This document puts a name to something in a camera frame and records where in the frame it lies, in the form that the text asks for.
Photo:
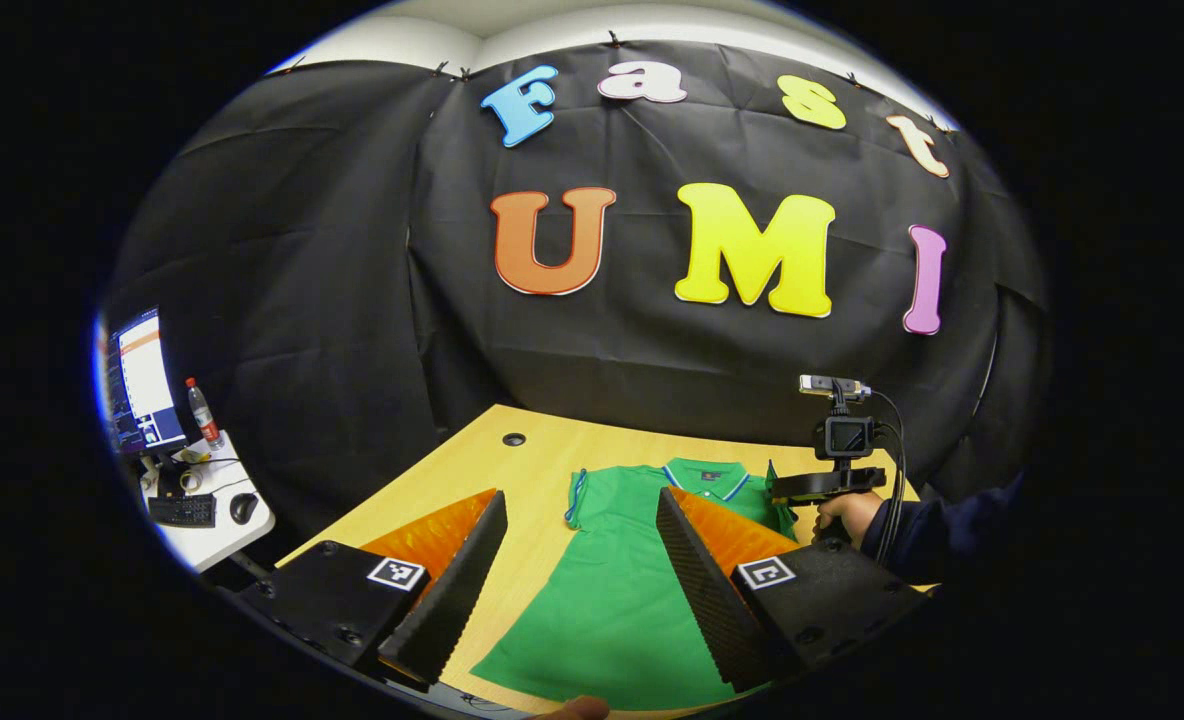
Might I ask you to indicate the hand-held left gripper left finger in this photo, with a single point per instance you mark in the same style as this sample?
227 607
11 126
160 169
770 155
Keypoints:
457 590

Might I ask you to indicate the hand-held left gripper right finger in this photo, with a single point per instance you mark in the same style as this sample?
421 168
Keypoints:
702 590

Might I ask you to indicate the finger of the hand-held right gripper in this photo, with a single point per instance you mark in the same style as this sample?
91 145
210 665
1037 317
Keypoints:
832 485

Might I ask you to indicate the green T-shirt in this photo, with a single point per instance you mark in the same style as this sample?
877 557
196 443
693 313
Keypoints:
612 600

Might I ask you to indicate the black computer mouse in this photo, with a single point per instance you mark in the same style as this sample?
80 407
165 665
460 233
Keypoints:
243 508

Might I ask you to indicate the white side desk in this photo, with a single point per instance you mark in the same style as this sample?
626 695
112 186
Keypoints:
222 540

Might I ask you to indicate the black keyboard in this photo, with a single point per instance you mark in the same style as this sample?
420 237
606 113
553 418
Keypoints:
182 510

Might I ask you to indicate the red-capped plastic bottle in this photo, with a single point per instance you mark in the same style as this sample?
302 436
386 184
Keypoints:
204 415

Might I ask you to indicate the black backdrop cloth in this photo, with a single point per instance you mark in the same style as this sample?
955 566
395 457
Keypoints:
352 300

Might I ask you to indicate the computer monitor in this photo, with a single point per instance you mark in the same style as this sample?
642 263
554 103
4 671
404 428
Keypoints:
142 385

